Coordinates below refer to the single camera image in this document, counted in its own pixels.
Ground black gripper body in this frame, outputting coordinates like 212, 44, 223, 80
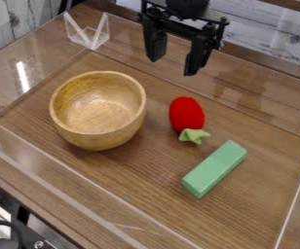
139, 0, 228, 50

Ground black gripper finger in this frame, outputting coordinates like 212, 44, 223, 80
183, 35, 212, 76
143, 19, 167, 62

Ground light wooden bowl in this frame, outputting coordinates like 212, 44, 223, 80
48, 71, 146, 151

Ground green rectangular block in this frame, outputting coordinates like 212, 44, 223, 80
180, 140, 247, 198

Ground red plush strawberry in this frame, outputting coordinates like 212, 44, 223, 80
168, 96, 210, 145

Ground clear acrylic tray walls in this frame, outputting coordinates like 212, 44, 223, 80
0, 3, 300, 249

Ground clear acrylic corner bracket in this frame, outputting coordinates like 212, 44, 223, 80
63, 13, 110, 51

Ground black table leg frame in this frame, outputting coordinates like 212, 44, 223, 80
11, 206, 56, 249

